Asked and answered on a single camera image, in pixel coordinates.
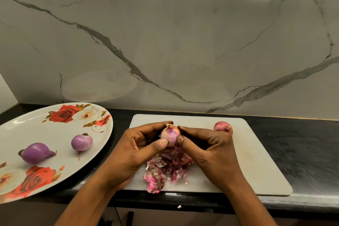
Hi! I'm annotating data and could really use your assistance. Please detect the unpeeled red onion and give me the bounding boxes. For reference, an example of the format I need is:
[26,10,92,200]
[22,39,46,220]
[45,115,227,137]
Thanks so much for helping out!
[213,121,233,136]

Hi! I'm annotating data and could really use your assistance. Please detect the person's right forearm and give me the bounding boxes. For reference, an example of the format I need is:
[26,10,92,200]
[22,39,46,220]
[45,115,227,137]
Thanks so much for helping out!
[225,178,278,226]

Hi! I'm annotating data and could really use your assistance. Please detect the person's left forearm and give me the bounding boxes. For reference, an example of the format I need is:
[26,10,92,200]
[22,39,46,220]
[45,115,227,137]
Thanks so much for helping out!
[54,175,117,226]

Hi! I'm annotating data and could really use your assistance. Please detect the pointed peeled purple onion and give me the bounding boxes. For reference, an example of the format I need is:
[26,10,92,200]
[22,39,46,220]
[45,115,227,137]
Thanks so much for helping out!
[18,143,57,165]

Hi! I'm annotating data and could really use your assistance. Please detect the person's left hand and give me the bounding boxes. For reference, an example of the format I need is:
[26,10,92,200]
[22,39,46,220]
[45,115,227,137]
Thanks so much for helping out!
[99,121,174,191]

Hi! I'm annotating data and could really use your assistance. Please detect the white rose print plate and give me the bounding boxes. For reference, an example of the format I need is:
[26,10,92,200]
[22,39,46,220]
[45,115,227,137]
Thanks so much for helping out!
[0,102,113,204]

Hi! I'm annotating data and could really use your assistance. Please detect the pile of red onion peels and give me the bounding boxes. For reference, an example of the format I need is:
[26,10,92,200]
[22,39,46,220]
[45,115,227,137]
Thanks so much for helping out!
[143,146,194,194]

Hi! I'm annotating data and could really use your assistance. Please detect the person's right hand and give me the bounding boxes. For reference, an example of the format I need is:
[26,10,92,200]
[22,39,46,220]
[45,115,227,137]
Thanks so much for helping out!
[176,125,247,194]

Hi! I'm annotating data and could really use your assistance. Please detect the round peeled purple onion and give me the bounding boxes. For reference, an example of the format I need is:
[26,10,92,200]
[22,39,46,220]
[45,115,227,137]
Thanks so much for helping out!
[71,133,93,160]

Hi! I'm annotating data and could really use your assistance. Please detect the partly peeled red onion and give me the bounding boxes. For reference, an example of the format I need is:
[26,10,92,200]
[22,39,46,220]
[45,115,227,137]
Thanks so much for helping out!
[160,124,182,147]

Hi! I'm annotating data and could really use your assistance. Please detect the white cutting board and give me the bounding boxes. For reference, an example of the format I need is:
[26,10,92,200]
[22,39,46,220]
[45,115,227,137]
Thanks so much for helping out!
[122,114,293,196]

